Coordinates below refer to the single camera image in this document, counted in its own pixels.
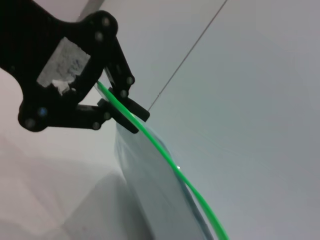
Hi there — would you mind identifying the clear document bag green zip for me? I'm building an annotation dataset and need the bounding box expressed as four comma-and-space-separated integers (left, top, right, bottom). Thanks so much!
95, 79, 231, 240

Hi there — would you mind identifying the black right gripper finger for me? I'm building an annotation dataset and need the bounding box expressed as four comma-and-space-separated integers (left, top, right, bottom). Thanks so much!
49, 98, 140, 135
98, 32, 151, 123

